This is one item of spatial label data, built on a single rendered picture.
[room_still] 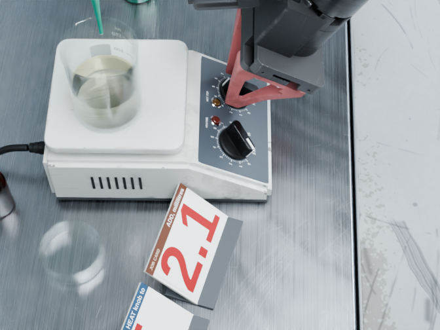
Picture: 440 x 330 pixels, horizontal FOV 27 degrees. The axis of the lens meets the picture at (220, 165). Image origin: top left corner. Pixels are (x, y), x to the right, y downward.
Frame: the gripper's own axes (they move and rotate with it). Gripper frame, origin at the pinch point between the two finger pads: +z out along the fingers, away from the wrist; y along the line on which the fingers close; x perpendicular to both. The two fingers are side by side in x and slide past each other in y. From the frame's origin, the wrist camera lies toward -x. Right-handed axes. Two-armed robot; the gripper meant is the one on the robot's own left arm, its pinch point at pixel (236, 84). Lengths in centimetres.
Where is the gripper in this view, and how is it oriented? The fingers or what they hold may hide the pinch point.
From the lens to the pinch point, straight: 84.2
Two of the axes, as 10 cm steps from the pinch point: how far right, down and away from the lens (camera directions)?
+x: 8.7, 2.9, 4.0
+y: -0.3, 8.4, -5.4
